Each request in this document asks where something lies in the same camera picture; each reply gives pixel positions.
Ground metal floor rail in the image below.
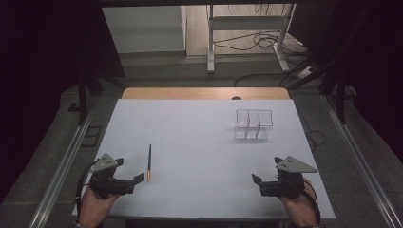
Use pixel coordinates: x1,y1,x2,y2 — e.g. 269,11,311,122
320,94,403,228
28,96,100,228

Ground white power strip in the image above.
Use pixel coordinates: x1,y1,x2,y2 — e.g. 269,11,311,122
297,66,314,80

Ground black curtain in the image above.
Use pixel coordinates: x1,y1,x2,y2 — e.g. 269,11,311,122
0,0,125,203
288,0,403,165

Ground person's right hand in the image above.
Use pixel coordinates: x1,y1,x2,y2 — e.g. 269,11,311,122
278,178,317,225

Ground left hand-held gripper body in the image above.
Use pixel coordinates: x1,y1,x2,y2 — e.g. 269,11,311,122
89,153,136,200

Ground tangled black floor cables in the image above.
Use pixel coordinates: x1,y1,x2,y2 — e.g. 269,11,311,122
212,3,288,52

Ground white cabinet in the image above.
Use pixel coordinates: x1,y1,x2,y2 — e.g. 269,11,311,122
102,5,188,55

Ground right hand-held gripper black cable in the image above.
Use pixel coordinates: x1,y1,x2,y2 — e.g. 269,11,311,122
302,180,321,224

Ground clear acrylic pen holder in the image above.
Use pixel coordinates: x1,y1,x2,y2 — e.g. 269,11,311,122
233,108,274,141

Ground black pen with orange tip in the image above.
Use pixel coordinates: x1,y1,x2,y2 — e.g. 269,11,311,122
146,143,153,183

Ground white table sheet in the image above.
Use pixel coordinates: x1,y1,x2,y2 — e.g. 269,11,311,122
71,98,336,220

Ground long black floor cable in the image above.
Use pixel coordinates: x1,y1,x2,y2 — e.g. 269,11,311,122
233,73,288,87

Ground person's left hand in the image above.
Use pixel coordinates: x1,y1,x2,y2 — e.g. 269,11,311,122
78,187,120,225

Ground left hand-held gripper black cable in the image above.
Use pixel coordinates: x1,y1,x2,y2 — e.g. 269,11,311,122
75,161,97,219

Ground hand-held gripper black cable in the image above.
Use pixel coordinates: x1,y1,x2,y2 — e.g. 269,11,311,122
302,180,321,224
75,161,97,219

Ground looped black floor cable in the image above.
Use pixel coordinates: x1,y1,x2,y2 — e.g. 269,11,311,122
297,108,327,154

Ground white desk frame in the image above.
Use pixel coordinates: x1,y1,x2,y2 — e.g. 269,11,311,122
206,3,297,74

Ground dark metal stand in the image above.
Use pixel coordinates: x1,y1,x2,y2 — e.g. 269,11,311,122
284,60,357,125
75,70,128,126

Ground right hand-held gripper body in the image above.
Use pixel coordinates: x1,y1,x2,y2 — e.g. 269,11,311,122
259,155,318,200

